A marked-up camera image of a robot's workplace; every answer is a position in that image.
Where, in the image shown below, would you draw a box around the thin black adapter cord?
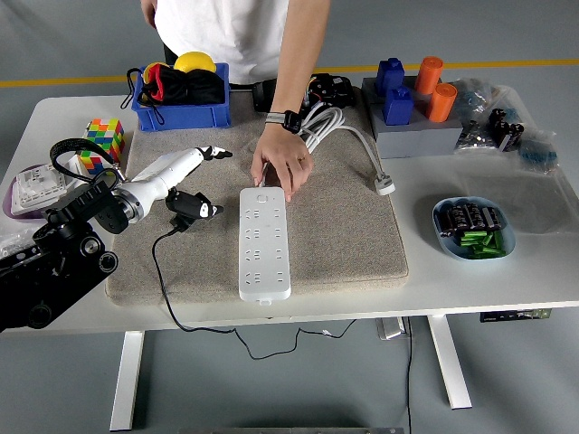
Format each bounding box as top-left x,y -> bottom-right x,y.
151,228 -> 358,362

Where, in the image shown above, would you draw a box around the white table leg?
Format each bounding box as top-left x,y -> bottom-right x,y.
109,330 -> 146,432
427,315 -> 474,410

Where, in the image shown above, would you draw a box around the clear bag of small screws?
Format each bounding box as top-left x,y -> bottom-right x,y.
0,219 -> 46,259

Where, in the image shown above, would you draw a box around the purple tray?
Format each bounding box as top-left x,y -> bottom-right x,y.
2,163 -> 52,223

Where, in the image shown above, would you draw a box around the black electronic device with wires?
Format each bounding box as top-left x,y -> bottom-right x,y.
251,72 -> 356,112

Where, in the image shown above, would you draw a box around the clear bag metal parts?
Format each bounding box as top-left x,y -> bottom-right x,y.
453,118 -> 498,156

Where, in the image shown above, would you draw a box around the black hanging cable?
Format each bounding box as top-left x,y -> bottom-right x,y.
403,316 -> 415,434

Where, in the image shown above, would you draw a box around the blue plastic bin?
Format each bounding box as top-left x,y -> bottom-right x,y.
130,61 -> 233,132

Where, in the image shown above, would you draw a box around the white power strip cord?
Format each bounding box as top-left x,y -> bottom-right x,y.
252,104 -> 397,197

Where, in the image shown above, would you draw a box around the metal bracket under table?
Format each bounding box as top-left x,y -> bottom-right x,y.
375,317 -> 411,341

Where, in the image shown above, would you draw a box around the person's left hand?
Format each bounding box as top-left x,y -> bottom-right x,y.
250,121 -> 314,203

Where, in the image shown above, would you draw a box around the grey-brown mat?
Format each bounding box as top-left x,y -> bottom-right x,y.
104,88 -> 411,307

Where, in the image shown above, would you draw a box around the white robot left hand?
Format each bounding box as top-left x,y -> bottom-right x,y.
129,145 -> 234,222

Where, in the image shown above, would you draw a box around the large clear plastic bag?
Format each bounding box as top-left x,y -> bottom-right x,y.
454,77 -> 579,236

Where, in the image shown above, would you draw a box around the clear bag blue components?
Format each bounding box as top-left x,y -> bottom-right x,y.
454,77 -> 501,119
517,130 -> 560,176

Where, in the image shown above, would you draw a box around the white power strip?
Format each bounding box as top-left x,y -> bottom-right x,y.
238,186 -> 293,307

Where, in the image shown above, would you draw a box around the green batteries pile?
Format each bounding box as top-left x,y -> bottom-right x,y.
459,229 -> 507,259

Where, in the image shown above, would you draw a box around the white wall socket plate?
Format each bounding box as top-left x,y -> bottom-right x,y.
9,153 -> 94,217

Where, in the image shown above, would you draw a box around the person's right hand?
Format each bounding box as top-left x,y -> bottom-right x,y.
139,0 -> 157,31

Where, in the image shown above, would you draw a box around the light blue dish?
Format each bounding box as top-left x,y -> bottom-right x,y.
432,196 -> 517,262

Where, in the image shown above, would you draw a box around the black plug adapter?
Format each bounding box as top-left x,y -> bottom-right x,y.
167,208 -> 203,235

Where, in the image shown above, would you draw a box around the orange cylinder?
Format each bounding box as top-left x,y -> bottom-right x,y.
425,82 -> 459,124
413,55 -> 443,95

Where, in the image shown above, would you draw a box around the black cylindrical capacitor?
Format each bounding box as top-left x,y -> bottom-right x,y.
435,207 -> 454,240
465,202 -> 486,231
450,203 -> 470,234
481,205 -> 505,232

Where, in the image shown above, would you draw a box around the blue block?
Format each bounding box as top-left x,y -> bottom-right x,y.
375,57 -> 405,97
383,85 -> 415,127

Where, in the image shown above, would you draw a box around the person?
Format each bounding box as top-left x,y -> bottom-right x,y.
139,0 -> 331,203

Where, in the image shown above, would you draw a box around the yellow ball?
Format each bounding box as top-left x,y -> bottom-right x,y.
173,51 -> 217,73

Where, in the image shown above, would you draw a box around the black drawstring pouch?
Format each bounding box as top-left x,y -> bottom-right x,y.
120,62 -> 226,126

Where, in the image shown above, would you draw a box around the black wristwatch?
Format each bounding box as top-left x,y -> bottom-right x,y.
264,109 -> 303,135

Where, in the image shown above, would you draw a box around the grey block base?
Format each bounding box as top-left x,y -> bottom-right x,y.
361,74 -> 465,160

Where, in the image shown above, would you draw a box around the colourful puzzle cube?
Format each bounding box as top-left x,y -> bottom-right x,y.
76,117 -> 126,175

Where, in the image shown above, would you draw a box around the black table control panel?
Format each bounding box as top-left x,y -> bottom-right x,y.
479,308 -> 553,324

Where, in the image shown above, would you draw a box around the clear bag black capacitors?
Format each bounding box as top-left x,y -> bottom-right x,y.
487,107 -> 527,153

